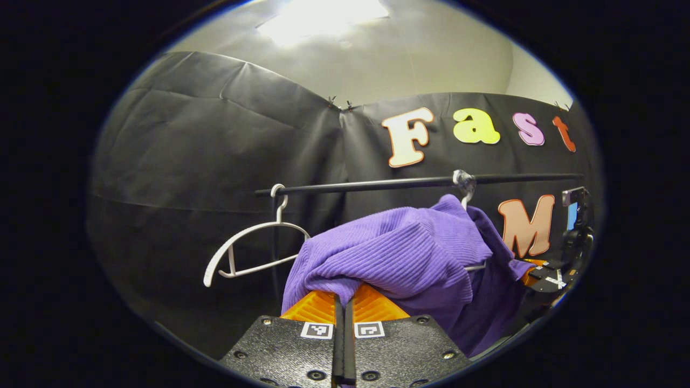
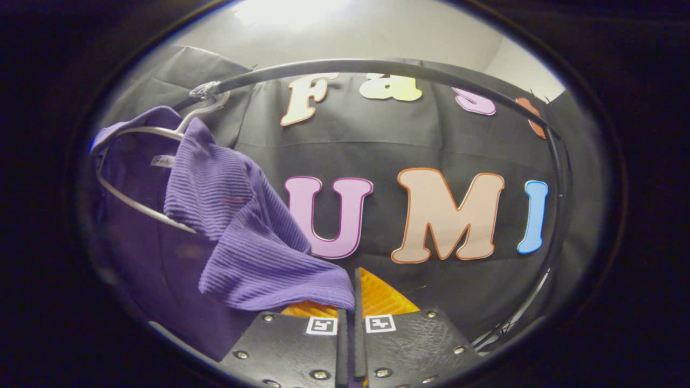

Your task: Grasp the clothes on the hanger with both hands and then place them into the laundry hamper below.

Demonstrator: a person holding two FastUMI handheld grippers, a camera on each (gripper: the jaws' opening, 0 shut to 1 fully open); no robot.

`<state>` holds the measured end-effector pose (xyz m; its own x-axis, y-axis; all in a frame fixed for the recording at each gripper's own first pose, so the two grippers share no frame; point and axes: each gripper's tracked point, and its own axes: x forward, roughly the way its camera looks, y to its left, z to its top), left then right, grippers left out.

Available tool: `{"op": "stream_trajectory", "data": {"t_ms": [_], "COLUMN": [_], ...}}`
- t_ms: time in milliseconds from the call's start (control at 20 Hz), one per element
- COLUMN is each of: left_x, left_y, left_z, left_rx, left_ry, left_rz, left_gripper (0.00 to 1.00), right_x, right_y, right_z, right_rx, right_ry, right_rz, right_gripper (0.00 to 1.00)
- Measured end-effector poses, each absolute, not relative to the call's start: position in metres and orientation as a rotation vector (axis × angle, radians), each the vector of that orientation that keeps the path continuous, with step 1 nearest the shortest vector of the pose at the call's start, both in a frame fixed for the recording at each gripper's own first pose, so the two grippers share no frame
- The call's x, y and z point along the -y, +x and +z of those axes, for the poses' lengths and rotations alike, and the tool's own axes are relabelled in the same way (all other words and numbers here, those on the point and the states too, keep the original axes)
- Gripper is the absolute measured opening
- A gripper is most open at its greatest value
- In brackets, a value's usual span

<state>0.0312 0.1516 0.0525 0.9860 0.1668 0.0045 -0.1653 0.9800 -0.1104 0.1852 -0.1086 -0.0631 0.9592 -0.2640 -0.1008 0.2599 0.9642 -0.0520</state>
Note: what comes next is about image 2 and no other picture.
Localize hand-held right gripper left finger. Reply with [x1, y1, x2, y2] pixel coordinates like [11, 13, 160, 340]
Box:
[218, 300, 350, 388]

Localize white clothes hanger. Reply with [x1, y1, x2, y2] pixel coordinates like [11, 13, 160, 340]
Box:
[93, 86, 231, 235]

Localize black clothes rack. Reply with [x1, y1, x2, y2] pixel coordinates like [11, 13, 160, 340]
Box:
[171, 58, 573, 351]

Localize black backdrop cloth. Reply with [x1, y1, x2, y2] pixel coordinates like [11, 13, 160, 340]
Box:
[92, 45, 599, 345]

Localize purple ribbed shirt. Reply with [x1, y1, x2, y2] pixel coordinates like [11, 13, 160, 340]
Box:
[89, 106, 356, 362]

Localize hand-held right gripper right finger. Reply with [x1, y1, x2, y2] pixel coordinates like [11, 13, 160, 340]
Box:
[351, 267, 484, 388]

